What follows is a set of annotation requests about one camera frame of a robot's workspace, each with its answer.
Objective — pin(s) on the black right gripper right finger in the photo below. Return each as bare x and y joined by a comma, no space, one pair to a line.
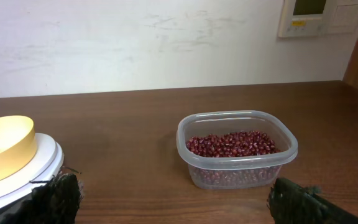
289,202

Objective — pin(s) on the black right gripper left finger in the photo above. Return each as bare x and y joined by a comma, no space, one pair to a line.
56,201

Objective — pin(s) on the white digital kitchen scale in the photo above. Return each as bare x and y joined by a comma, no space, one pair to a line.
44,165

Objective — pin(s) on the yellow plastic bowl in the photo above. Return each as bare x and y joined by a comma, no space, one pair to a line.
17,143

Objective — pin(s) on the red beans in container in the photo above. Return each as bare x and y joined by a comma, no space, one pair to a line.
237,144

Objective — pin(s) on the clear plastic container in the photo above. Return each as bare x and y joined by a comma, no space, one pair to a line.
235,172

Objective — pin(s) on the white wall control panel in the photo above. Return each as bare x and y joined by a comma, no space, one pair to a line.
310,18

